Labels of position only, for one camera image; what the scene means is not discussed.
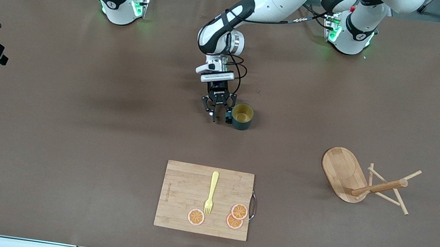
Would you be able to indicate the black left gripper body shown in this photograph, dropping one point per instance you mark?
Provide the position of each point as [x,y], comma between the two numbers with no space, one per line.
[218,93]

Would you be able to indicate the teal mug yellow inside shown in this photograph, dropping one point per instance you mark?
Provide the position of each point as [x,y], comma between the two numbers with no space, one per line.
[242,121]

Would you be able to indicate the wooden mug tree rack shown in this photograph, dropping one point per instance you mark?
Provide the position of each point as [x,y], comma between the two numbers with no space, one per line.
[340,170]

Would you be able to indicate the yellow plastic fork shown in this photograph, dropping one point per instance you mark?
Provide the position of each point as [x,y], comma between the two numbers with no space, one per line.
[213,183]

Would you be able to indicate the orange slice toy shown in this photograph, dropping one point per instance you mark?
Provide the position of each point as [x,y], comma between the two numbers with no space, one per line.
[231,223]
[239,210]
[196,217]

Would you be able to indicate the silver right base connector box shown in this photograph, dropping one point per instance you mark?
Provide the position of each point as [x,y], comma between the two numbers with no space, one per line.
[141,2]

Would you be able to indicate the silver base connector box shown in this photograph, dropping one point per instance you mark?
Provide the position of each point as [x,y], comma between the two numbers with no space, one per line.
[331,27]
[141,2]

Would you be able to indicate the silver left base connector box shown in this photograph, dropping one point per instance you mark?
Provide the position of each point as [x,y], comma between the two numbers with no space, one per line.
[331,27]

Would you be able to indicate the black office chair leg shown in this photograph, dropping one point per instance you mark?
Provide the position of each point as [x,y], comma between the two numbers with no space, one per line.
[422,9]

